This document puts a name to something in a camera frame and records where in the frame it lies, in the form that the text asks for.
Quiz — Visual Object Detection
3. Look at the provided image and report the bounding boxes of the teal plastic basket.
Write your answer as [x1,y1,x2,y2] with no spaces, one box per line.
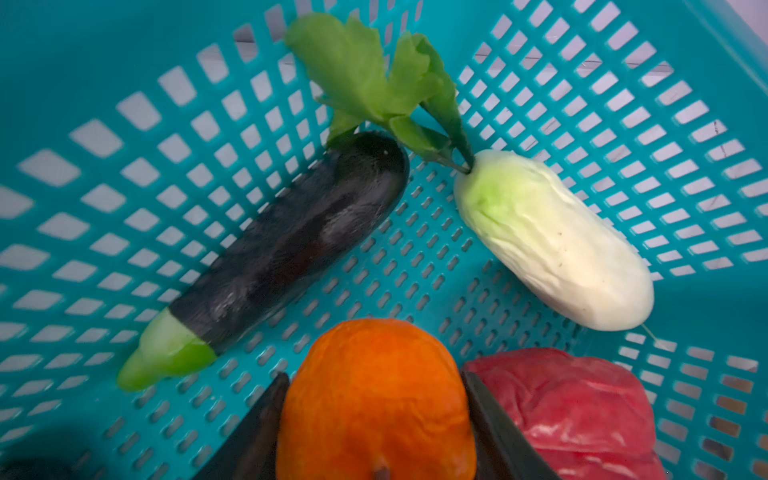
[1,1,767,479]

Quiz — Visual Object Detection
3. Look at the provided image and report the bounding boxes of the dark green cucumber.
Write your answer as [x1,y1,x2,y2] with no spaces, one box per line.
[1,458,73,480]

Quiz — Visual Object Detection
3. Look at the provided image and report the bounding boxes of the dark purple eggplant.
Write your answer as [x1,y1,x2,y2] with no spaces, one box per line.
[117,131,410,391]

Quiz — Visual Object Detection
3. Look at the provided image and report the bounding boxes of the orange tangerine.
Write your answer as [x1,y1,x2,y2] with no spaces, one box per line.
[276,319,477,479]

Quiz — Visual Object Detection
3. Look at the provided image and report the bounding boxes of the green leafy vegetable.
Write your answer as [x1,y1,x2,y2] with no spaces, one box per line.
[284,13,475,174]

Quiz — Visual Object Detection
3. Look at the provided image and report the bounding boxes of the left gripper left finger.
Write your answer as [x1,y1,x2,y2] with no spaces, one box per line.
[193,373,290,480]

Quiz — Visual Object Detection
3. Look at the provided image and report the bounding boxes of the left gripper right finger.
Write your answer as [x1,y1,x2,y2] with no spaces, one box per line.
[461,370,560,480]

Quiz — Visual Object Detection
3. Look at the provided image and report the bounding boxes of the red bell pepper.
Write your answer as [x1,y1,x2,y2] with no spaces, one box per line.
[464,348,666,479]

